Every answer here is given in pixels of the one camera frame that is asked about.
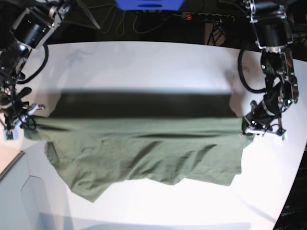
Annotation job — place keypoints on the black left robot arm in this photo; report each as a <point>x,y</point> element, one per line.
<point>273,37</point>

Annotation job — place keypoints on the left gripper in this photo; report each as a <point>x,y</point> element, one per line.
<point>260,119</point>

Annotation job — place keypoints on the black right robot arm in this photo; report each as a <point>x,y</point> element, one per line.
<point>31,30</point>

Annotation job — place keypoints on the green t-shirt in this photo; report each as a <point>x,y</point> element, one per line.
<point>94,140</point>

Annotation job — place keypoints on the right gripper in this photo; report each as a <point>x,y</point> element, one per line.
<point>12,108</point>

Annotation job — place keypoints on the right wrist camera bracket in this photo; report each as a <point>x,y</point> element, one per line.
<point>13,133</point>

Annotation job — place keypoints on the white power strip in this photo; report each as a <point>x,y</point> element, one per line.
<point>207,18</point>

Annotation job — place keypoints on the blue plastic bin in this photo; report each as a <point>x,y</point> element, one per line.
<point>142,5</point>

